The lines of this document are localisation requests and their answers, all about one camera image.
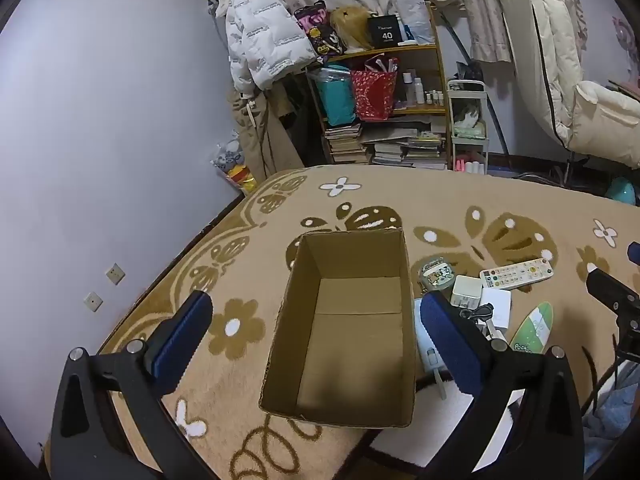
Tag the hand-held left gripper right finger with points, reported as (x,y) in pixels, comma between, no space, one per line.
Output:
(450,345)

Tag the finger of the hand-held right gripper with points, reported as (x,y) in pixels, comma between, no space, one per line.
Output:
(635,252)
(617,297)

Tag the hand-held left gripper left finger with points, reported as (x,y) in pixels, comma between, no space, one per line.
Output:
(182,340)

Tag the bunch of keys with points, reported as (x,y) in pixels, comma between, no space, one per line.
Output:
(482,316)

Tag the white cube charger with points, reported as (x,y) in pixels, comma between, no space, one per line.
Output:
(466,291)

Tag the white plug adapter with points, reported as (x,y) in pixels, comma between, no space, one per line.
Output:
(499,307)

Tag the green surfboard-shaped card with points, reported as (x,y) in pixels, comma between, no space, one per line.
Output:
(534,327)

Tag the white remote control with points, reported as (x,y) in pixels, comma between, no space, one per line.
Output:
(517,272)

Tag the brown cardboard box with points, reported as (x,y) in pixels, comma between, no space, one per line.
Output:
(350,350)

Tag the teal round object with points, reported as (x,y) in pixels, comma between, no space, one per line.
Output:
(620,191)

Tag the blue cloth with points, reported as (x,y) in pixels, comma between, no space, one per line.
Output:
(612,420)

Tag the pink bottles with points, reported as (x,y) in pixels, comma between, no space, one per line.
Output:
(470,166)

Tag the bag of plush toys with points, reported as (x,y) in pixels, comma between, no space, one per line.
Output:
(232,162)

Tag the stack of books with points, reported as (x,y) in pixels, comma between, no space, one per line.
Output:
(390,152)

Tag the green tissue packet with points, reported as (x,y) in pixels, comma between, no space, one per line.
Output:
(469,131)

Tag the beige trousers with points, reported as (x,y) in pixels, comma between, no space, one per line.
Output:
(260,130)

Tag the white trolley cart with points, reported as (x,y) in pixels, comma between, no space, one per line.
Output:
(467,85)

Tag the row of small bottles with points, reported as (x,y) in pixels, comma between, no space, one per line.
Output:
(417,92)

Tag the wooden shelf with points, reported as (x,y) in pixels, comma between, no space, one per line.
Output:
(442,75)

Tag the red patterned bag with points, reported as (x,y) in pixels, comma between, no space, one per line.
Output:
(375,92)

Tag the teal bag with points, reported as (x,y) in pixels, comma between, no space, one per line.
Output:
(337,97)

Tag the white puffer jacket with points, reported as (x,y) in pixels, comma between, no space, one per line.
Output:
(260,35)

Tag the black box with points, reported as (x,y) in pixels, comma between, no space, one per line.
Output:
(386,32)

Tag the clear plastic bag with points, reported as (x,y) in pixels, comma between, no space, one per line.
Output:
(412,10)

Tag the blond wig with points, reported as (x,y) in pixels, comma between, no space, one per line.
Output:
(352,27)

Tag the black patterned bag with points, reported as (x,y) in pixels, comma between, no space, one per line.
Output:
(317,30)

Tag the white wall socket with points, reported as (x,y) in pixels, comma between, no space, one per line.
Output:
(93,301)
(115,273)

